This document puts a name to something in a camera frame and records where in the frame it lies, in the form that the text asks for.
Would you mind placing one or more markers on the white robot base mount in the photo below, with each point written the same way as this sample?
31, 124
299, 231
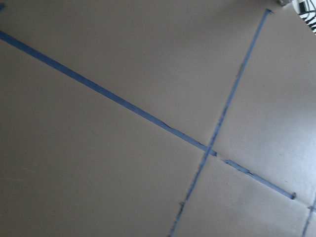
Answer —
305, 9

